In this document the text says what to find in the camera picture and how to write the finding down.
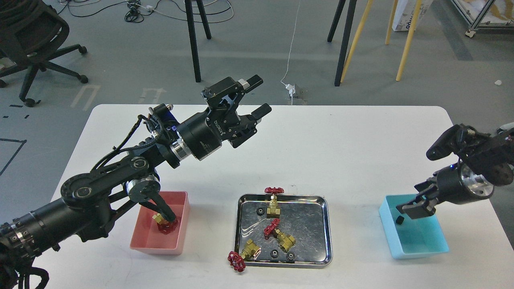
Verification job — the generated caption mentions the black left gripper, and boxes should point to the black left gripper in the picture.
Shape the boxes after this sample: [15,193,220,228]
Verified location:
[177,75,272,161]

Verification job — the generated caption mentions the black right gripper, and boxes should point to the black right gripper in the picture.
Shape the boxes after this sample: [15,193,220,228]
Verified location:
[396,163,494,220]

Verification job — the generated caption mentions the brass valve red handle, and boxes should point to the brass valve red handle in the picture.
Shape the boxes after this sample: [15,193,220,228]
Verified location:
[152,214,179,234]

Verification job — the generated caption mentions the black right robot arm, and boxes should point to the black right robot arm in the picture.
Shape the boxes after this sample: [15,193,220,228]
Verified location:
[396,124,514,219]

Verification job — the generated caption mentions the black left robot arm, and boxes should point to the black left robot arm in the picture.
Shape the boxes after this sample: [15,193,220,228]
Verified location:
[1,75,271,289]

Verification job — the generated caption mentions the light blue plastic box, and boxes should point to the light blue plastic box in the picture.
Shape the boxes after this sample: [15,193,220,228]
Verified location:
[379,194,449,259]

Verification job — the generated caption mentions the brass valve at tray top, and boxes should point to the brass valve at tray top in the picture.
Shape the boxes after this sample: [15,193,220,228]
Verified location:
[264,187,284,218]

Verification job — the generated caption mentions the brass valve tray centre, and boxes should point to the brass valve tray centre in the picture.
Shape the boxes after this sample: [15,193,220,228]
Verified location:
[263,218,296,252]

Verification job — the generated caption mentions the brass valve hanging off tray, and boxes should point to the brass valve hanging off tray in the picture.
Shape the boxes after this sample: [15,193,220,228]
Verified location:
[227,238,262,272]

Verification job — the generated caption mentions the pink plastic box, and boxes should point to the pink plastic box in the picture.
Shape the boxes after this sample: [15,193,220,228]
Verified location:
[130,191,190,255]

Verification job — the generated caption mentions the white cardboard box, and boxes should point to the white cardboard box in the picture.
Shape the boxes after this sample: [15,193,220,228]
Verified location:
[392,0,433,32]

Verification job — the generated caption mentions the black stool legs left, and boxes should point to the black stool legs left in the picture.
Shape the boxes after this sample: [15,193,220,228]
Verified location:
[185,0,212,83]

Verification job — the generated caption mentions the black stool legs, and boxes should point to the black stool legs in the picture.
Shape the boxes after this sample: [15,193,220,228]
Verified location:
[327,0,357,87]
[185,0,212,83]

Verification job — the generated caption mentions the shiny metal tray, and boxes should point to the shiny metal tray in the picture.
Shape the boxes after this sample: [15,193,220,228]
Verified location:
[233,194,332,269]

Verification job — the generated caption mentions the black stool legs right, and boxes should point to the black stool legs right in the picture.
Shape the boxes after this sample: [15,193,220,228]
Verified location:
[327,0,357,87]

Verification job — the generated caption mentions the yellow wooden stool legs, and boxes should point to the yellow wooden stool legs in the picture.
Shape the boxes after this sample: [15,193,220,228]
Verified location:
[341,0,424,84]

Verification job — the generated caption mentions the black office chair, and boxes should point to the black office chair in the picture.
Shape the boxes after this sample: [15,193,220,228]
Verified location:
[0,0,88,107]

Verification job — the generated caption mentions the white power cable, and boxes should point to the white power cable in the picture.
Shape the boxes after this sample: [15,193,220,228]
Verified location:
[281,0,302,106]

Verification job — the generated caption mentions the black floor cables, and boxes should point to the black floor cables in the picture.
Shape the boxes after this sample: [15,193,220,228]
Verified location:
[44,0,235,23]

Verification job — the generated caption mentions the aluminium frame cart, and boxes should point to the aluminium frame cart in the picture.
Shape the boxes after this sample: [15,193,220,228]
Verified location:
[451,0,514,38]

